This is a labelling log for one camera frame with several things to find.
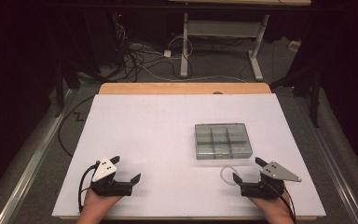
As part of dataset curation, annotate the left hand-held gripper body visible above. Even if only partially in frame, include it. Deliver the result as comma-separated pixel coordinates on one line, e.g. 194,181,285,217
89,156,134,198

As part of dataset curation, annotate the person's right hand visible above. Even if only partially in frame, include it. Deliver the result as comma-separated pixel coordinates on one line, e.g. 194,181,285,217
247,189,294,217

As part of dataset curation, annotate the white table cover sheet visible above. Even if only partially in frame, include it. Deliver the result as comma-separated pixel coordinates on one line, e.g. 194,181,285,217
51,93,326,217

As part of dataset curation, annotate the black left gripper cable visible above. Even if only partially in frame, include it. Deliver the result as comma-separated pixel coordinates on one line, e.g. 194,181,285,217
77,161,101,214

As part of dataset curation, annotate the clear plastic compartment box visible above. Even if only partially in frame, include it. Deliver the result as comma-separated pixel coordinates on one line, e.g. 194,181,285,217
194,122,254,161

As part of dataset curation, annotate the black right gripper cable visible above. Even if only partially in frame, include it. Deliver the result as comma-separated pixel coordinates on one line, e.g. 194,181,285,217
267,182,296,224

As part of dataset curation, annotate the black stand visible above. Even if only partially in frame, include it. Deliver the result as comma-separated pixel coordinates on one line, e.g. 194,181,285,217
269,62,322,129
54,62,82,119

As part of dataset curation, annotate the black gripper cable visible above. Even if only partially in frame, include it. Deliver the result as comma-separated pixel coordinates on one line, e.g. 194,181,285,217
267,182,296,224
77,161,101,214

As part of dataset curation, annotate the clear beaded bracelet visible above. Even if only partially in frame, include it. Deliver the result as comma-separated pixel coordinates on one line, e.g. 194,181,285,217
219,165,240,187

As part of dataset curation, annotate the long black floor cable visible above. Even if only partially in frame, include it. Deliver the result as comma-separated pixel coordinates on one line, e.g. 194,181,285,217
58,95,96,158

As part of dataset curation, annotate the white-framed desk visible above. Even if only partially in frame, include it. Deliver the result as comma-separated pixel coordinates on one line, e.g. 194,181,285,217
167,0,311,82

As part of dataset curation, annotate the wooden table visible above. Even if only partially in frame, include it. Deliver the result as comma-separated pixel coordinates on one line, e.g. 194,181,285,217
59,82,318,221

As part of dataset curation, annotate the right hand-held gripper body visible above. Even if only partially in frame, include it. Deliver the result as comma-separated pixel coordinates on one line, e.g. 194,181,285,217
241,161,302,200

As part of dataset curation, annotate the tangle of floor cables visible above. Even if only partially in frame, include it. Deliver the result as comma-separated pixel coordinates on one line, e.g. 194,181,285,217
115,22,194,83

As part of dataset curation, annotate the aluminium floor rail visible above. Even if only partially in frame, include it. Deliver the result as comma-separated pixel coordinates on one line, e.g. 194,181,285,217
0,89,76,224
295,96,358,224

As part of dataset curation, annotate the small beige box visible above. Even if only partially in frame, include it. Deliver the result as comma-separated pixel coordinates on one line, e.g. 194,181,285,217
288,40,302,52

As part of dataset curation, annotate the person's left hand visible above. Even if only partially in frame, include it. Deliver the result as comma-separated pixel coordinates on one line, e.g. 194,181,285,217
82,188,123,217

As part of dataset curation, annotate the white floor cable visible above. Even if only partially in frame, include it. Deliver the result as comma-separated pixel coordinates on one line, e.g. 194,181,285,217
142,65,247,84

